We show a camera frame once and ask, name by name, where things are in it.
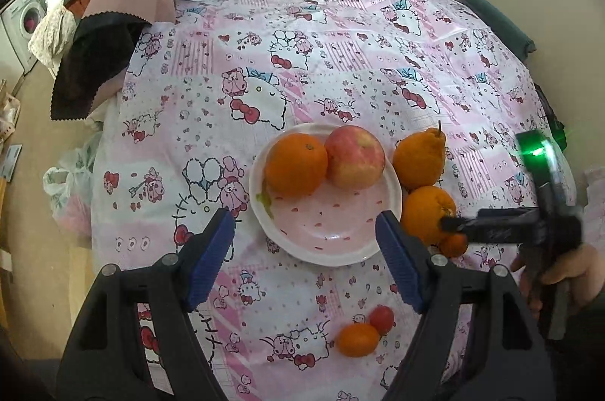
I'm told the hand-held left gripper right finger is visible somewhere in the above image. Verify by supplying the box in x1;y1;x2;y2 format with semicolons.
375;210;556;401

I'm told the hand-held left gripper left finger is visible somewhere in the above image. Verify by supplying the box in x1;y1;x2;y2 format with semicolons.
56;207;237;401

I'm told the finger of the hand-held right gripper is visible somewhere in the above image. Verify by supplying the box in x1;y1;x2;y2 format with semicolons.
439;208;545;245

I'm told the small mandarin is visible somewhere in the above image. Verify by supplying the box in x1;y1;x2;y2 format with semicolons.
337;322;382;358
439;233;470;259

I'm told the large round orange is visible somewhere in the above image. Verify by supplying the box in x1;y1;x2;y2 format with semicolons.
265;133;329;198
401;186;458;246

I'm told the red cherry tomato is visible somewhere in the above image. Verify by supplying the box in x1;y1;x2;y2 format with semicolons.
369;305;396;336

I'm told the pink white plate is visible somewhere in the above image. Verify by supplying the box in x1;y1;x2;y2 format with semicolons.
249;123;403;266

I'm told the orange-yellow pear with stem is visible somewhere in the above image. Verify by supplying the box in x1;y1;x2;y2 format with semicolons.
392;120;448;190

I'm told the red yellow apple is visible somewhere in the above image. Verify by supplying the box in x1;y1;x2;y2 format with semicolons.
324;125;386;189

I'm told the person's right hand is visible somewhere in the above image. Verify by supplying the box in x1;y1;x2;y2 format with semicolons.
511;243;605;322

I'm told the white plastic bag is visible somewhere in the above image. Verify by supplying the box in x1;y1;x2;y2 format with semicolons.
42;132;103;237

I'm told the teal mattress edge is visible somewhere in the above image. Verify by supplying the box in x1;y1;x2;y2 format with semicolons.
420;0;538;58

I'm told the pink cartoon printed blanket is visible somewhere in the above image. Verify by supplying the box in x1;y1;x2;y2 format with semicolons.
92;0;580;401

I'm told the cream patterned cloth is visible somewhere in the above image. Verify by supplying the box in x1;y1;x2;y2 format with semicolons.
28;6;79;69

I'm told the white washing machine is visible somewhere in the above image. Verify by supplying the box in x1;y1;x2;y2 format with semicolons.
0;0;48;75

